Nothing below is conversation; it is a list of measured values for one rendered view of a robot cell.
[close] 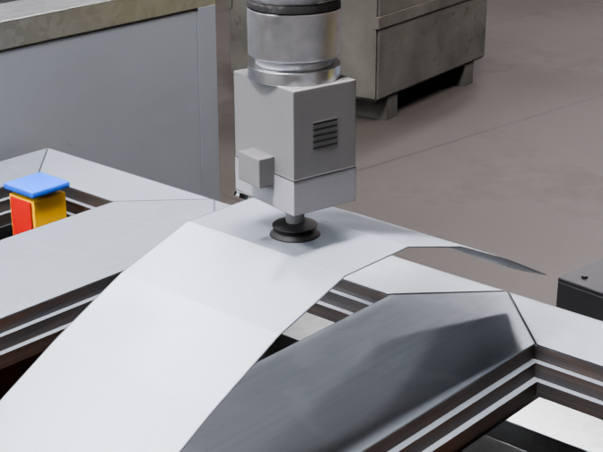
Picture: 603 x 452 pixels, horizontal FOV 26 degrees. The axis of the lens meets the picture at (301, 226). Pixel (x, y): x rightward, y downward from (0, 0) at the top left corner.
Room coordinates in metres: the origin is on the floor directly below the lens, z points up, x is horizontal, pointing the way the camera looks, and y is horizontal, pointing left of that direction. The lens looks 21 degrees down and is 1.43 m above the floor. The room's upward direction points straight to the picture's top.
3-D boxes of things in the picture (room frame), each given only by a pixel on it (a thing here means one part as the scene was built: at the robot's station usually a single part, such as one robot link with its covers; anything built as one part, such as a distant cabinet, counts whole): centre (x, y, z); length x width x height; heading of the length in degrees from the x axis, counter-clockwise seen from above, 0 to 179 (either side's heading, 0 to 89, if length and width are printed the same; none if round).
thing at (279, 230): (1.03, 0.01, 1.05); 0.04 x 0.04 x 0.02
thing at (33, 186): (1.58, 0.34, 0.88); 0.06 x 0.06 x 0.02; 49
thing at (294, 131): (1.03, 0.02, 1.12); 0.10 x 0.09 x 0.16; 126
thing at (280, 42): (1.03, 0.01, 1.20); 0.08 x 0.08 x 0.05
